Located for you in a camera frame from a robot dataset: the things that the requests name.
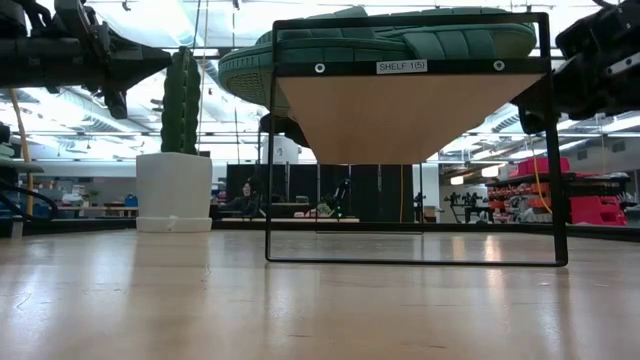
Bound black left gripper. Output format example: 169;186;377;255
54;0;174;120

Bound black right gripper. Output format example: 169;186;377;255
510;3;624;135

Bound teal cloth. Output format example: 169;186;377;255
218;5;539;109

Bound green cactus plant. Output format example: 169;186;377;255
160;45;202;156

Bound red storage shelving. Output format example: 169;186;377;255
487;157;631;227

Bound white hexagonal plant pot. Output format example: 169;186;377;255
135;152;214;234

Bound dark grey desk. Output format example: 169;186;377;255
0;157;45;176

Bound person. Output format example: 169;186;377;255
219;179;266;219

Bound black partition panels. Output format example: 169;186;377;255
225;163;415;224

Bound yellow hanging cable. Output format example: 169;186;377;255
529;134;554;216

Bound wooden shelf black metal frame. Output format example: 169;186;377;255
264;12;570;268

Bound black cable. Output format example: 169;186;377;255
0;177;59;224

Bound black aluminium rig frame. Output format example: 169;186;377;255
0;218;640;242

